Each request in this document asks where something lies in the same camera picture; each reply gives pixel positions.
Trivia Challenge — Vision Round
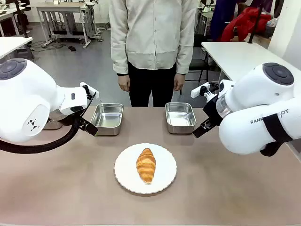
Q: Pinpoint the black clamp pole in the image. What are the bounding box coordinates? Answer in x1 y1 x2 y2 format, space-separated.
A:
14 0 30 39

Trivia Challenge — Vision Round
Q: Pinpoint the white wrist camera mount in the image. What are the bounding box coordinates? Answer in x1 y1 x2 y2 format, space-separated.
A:
190 82 220 98
79 81 100 99

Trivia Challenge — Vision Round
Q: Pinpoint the person's left forearm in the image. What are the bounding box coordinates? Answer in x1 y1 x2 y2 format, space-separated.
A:
175 14 198 75

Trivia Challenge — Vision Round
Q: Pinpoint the black sleeved left arm cable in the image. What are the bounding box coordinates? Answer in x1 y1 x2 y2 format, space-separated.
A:
0 90 97 154

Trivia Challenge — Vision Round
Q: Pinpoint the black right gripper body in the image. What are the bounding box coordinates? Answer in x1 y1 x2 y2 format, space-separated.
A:
202 93 224 129

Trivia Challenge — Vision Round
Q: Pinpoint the black chair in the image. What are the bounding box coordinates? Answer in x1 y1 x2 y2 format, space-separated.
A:
187 34 210 83

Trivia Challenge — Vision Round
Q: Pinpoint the black camera stand pole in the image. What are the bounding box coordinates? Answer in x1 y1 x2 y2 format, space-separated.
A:
248 0 263 44

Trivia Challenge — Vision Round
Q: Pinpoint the person's left hand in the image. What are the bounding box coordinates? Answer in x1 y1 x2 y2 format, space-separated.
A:
173 73 186 92

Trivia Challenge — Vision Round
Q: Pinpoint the rectangular steel container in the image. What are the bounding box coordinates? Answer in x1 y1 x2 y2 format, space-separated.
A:
90 103 124 136
165 102 197 135

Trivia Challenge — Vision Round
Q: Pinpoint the person's right hand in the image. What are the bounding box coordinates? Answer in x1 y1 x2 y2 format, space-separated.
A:
118 74 131 93

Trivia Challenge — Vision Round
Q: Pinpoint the person's right forearm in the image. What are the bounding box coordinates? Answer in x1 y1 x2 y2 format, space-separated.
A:
109 14 129 76

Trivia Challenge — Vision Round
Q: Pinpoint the black right arm cable strap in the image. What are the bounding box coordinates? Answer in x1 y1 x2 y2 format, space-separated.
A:
259 113 294 157

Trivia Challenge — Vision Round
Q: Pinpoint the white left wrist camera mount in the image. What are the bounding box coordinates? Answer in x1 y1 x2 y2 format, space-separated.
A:
79 81 100 99

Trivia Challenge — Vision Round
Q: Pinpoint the person in cream shirt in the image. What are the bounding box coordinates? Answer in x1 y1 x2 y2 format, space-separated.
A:
109 0 198 108

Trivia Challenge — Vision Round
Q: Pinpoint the white long table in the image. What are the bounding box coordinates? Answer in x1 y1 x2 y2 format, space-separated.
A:
201 41 282 83

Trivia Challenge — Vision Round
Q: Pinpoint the red jacket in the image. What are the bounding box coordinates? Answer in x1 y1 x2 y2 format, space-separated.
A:
220 6 272 43

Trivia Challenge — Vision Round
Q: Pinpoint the white scalloped plate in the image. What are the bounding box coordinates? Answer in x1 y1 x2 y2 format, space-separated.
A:
114 143 178 195

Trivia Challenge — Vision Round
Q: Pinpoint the white background desk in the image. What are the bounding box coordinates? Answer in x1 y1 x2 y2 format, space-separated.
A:
32 1 96 49

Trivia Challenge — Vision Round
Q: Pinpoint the golden croissant bread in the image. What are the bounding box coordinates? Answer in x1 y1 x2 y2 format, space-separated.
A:
135 147 157 185

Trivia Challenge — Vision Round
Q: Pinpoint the white side table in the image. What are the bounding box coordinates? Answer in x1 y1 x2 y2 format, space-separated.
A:
0 36 33 60

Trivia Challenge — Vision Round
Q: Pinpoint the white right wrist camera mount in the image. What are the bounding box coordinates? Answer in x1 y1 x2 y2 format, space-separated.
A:
190 82 220 98

